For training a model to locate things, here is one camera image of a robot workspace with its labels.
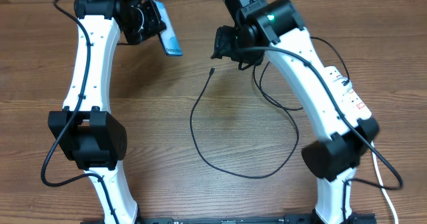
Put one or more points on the blue Samsung Galaxy smartphone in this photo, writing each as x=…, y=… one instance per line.
x=168, y=37

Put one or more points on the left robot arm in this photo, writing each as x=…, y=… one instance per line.
x=84, y=129

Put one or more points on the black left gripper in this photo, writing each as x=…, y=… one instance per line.
x=156, y=24

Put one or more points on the white power strip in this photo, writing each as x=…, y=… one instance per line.
x=347, y=99

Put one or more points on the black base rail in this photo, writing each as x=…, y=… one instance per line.
x=286, y=219

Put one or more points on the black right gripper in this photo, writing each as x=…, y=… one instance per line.
x=226, y=48

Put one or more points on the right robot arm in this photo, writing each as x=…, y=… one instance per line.
x=344, y=127

